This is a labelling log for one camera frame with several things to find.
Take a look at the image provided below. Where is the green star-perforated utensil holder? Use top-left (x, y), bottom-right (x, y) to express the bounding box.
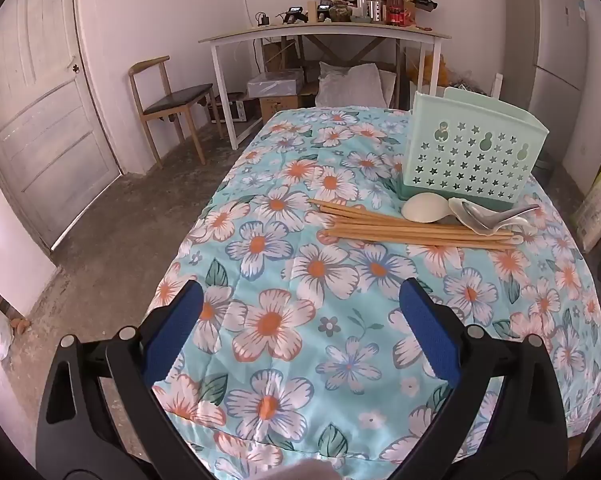
top-left (391, 86), bottom-right (550, 213)

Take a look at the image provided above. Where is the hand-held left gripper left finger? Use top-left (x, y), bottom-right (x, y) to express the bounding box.
top-left (34, 280), bottom-right (216, 480)

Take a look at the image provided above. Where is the small black and white appliance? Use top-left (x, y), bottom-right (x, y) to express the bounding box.
top-left (210, 92), bottom-right (246, 123)

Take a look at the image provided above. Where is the silver refrigerator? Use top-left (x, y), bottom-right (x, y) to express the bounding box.
top-left (503, 0), bottom-right (589, 171)

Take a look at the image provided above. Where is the wooden chair with dark seat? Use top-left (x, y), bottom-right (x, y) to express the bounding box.
top-left (128, 56), bottom-right (224, 169)

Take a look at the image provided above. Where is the white woven sack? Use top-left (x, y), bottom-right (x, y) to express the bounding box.
top-left (315, 61), bottom-right (397, 109)

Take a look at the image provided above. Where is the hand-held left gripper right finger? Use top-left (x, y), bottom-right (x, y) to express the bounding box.
top-left (381, 277), bottom-right (569, 480)

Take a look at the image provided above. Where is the white-legged wooden table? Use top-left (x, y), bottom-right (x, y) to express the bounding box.
top-left (199, 22), bottom-right (452, 150)

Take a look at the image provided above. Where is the yellow green rice bag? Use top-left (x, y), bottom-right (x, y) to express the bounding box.
top-left (573, 157), bottom-right (601, 253)

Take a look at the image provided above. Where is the plastic-wrapped white box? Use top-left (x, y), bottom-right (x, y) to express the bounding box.
top-left (247, 71), bottom-right (305, 98)

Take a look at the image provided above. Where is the floral blue blanket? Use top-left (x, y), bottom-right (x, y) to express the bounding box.
top-left (148, 105), bottom-right (601, 480)

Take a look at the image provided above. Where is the white panel door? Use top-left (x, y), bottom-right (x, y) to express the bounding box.
top-left (0, 0), bottom-right (122, 253)

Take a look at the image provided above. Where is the bunch of wooden chopsticks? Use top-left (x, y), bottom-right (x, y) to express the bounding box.
top-left (308, 199), bottom-right (524, 252)

